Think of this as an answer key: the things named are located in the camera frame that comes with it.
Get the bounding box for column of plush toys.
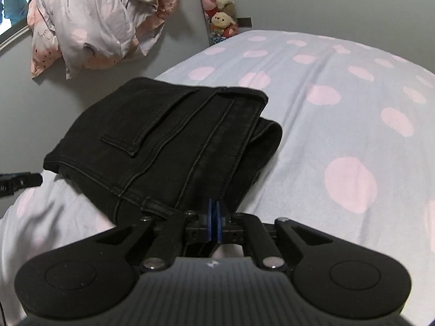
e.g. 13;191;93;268
197;0;239;46

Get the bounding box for window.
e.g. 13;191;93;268
0;0;41;51

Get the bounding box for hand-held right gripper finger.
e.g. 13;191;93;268
215;200;335;271
95;199;215;272

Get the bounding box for black pants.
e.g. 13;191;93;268
43;77;283;229

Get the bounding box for bed with pink dotted sheet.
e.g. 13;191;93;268
0;30;435;321

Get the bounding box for crumpled dotted duvet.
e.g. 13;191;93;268
27;0;185;79

